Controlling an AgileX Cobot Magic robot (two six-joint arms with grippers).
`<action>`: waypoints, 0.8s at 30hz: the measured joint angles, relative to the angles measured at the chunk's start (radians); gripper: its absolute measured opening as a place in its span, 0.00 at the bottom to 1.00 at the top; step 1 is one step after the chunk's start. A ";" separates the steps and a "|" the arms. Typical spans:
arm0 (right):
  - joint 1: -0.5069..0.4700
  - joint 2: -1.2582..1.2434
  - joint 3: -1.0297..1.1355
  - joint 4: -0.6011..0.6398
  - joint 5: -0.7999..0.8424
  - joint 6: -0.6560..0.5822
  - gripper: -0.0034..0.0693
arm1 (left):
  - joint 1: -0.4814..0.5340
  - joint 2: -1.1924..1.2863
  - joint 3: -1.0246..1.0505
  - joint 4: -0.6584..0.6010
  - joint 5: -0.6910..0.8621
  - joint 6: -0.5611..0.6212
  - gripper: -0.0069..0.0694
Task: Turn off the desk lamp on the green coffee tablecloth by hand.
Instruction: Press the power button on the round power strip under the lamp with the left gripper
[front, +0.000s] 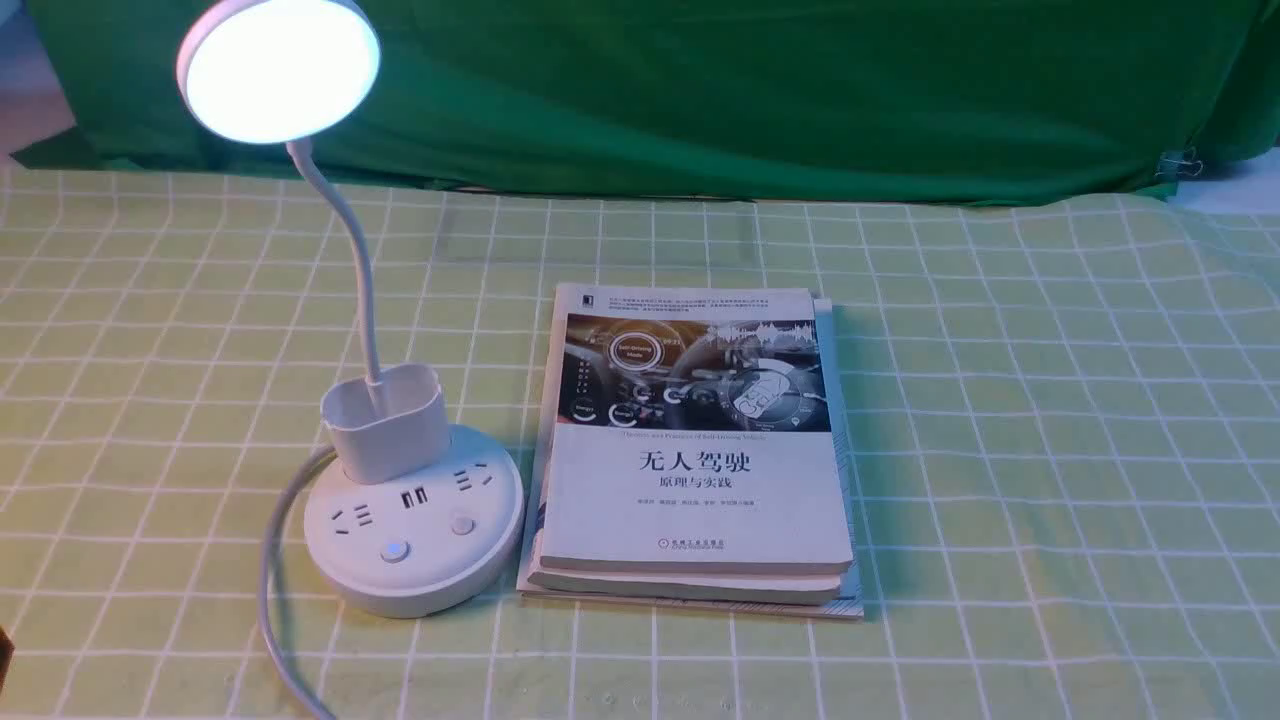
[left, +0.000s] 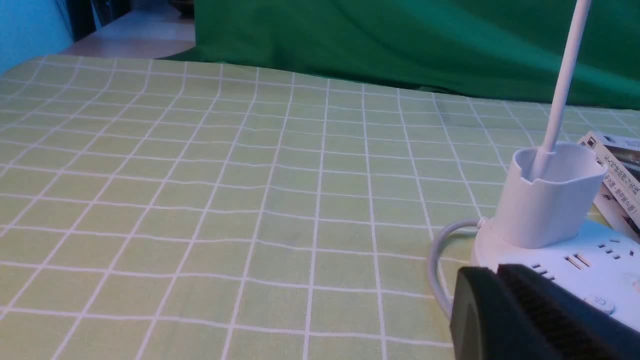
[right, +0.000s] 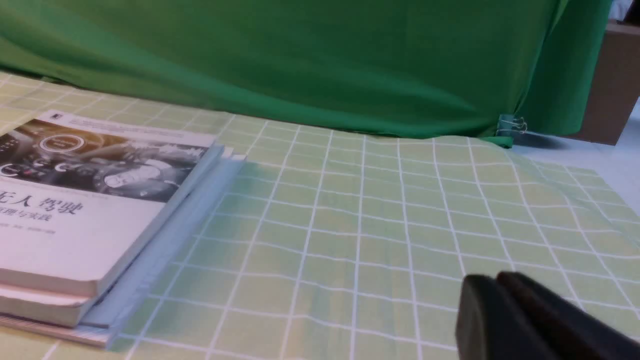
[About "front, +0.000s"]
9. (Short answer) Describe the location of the metal binder clip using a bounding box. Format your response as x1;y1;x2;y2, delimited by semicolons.
1155;146;1204;183

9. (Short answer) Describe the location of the middle book in stack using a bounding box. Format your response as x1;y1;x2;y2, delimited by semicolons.
526;296;847;607

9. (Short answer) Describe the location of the white lamp power cable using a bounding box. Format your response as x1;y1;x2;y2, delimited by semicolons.
257;446;339;720

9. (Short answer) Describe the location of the white desk lamp with sockets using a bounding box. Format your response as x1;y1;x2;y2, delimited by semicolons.
175;1;525;619

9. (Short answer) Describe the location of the green backdrop cloth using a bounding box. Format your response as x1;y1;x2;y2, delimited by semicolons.
10;0;1280;208

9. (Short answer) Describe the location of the top white self-driving textbook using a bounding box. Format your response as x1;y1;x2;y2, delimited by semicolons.
538;282;855;577

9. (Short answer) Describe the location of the bottom thin book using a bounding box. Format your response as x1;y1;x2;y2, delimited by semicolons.
516;300;867;621

